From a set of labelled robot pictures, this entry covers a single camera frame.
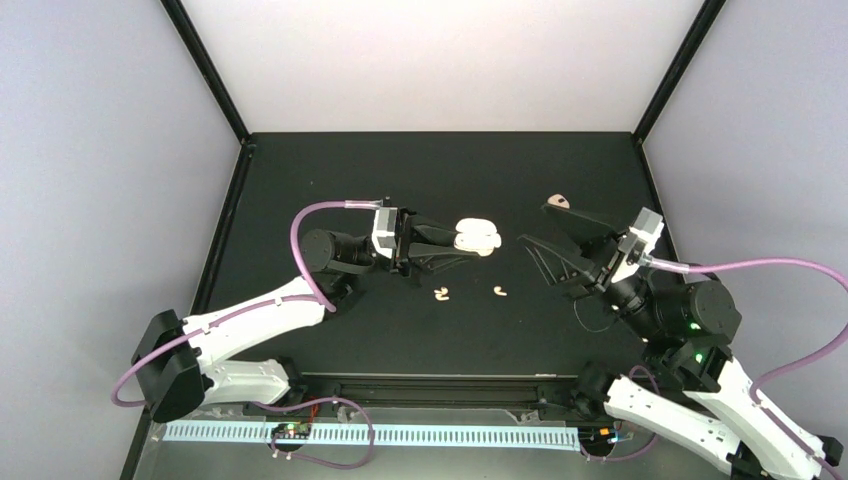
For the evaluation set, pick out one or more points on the right base circuit board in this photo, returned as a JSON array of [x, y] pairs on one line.
[[603, 435]]

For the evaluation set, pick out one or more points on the black frame post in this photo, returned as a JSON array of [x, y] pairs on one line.
[[190, 37], [695, 35]]

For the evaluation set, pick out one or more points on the pink earbuds charging case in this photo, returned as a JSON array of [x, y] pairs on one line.
[[477, 235]]

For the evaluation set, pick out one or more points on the white slotted cable duct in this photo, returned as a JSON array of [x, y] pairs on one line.
[[558, 438]]

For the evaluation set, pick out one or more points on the left black frame post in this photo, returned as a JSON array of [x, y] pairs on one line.
[[190, 37]]

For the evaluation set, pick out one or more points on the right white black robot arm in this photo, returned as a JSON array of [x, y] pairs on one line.
[[687, 320]]

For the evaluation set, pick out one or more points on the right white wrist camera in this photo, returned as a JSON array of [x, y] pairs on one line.
[[636, 244]]

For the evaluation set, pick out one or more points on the small green circuit board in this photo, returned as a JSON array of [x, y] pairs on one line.
[[291, 431]]

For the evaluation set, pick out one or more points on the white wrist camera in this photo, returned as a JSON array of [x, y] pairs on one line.
[[384, 231], [636, 244]]

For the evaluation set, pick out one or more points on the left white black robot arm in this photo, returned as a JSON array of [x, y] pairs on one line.
[[183, 363]]

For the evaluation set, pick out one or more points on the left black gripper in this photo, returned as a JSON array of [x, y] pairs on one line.
[[421, 252]]

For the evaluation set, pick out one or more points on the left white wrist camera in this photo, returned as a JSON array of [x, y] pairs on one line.
[[384, 231]]

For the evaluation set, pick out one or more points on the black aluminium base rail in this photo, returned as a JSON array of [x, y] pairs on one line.
[[550, 396]]

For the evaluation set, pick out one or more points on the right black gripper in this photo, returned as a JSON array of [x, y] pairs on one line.
[[593, 260]]

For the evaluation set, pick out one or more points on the right black frame post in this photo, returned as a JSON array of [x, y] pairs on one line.
[[695, 35]]

